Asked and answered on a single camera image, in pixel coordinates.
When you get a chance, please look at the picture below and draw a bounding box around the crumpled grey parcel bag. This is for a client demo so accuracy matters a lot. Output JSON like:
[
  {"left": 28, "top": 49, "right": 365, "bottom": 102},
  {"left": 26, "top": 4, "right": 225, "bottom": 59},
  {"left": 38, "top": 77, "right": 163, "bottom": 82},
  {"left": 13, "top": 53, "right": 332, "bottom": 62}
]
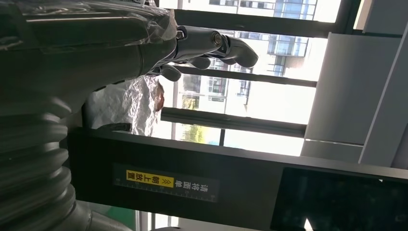
[{"left": 85, "top": 76, "right": 166, "bottom": 137}]

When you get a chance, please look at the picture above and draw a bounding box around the black inbound scanner machine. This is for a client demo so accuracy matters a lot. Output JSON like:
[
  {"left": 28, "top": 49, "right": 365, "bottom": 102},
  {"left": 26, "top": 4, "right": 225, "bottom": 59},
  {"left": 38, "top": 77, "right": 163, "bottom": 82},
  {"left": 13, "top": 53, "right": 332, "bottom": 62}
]
[{"left": 67, "top": 127, "right": 408, "bottom": 231}]

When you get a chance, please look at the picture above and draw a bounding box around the green tree outside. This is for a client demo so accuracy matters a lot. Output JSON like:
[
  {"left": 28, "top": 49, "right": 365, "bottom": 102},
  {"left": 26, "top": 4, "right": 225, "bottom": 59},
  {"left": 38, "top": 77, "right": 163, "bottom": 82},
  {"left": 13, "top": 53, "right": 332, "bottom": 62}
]
[{"left": 183, "top": 124, "right": 205, "bottom": 143}]

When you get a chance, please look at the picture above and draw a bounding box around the black yellow label sticker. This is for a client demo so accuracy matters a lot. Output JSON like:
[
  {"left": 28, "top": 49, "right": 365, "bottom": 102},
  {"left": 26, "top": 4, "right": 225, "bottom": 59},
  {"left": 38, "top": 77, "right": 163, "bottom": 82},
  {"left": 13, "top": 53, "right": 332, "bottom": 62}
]
[{"left": 112, "top": 163, "right": 220, "bottom": 203}]

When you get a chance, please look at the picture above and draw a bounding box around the office building outside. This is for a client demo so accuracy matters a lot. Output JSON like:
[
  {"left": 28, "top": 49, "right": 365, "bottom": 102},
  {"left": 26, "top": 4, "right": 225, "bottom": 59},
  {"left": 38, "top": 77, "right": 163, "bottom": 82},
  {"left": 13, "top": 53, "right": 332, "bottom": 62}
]
[{"left": 178, "top": 0, "right": 319, "bottom": 106}]

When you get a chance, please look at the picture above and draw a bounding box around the dark window frame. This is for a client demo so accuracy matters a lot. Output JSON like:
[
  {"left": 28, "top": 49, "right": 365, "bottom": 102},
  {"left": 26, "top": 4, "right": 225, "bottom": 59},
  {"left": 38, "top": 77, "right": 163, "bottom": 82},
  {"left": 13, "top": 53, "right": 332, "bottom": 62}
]
[{"left": 156, "top": 0, "right": 361, "bottom": 147}]

